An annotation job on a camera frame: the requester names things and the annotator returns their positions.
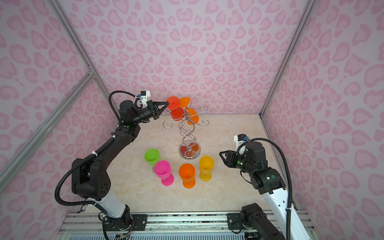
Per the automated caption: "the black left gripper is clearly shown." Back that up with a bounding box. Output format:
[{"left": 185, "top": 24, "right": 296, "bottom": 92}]
[{"left": 132, "top": 101, "right": 168, "bottom": 127}]

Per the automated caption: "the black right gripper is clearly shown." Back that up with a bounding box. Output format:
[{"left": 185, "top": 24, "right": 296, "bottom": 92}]
[{"left": 218, "top": 149, "right": 255, "bottom": 174}]

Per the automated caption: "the red wine glass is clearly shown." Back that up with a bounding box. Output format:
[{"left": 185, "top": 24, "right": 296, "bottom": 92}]
[{"left": 167, "top": 96, "right": 184, "bottom": 121}]

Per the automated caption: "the yellow wine glass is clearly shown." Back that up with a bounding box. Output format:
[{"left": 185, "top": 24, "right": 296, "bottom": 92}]
[{"left": 199, "top": 156, "right": 215, "bottom": 182}]

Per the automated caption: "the chrome wire wine glass rack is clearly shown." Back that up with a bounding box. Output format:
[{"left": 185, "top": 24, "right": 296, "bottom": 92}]
[{"left": 163, "top": 105, "right": 210, "bottom": 161}]

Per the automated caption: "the orange wine glass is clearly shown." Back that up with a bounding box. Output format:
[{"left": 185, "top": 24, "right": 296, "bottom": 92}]
[
  {"left": 179, "top": 164, "right": 196, "bottom": 189},
  {"left": 179, "top": 97, "right": 200, "bottom": 125}
]

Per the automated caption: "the green wine glass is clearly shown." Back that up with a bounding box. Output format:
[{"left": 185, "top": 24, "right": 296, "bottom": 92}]
[{"left": 144, "top": 149, "right": 161, "bottom": 173}]

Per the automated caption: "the pink wine glass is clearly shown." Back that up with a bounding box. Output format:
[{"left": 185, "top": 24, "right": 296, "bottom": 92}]
[{"left": 154, "top": 161, "right": 175, "bottom": 187}]

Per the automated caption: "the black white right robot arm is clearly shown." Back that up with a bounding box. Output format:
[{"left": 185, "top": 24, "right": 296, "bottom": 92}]
[{"left": 219, "top": 138, "right": 311, "bottom": 240}]

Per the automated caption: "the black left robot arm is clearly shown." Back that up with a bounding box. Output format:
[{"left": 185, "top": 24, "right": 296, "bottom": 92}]
[{"left": 71, "top": 100, "right": 169, "bottom": 230}]

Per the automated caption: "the orange wine glass back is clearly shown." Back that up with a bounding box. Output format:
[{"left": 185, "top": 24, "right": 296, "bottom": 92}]
[{"left": 179, "top": 97, "right": 200, "bottom": 125}]

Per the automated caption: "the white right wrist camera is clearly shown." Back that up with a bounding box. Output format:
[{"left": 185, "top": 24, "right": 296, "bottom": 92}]
[{"left": 234, "top": 134, "right": 249, "bottom": 149}]

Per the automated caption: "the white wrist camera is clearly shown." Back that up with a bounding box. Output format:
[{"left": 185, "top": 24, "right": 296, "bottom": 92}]
[
  {"left": 234, "top": 134, "right": 249, "bottom": 149},
  {"left": 137, "top": 91, "right": 151, "bottom": 107}
]

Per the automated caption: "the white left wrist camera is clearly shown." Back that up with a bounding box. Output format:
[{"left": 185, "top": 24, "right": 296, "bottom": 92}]
[{"left": 137, "top": 91, "right": 151, "bottom": 107}]

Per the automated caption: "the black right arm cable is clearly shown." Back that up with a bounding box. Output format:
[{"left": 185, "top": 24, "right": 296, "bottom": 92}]
[{"left": 236, "top": 137, "right": 293, "bottom": 240}]

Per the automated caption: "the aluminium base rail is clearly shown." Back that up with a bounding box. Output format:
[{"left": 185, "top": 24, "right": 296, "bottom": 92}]
[{"left": 58, "top": 209, "right": 316, "bottom": 240}]

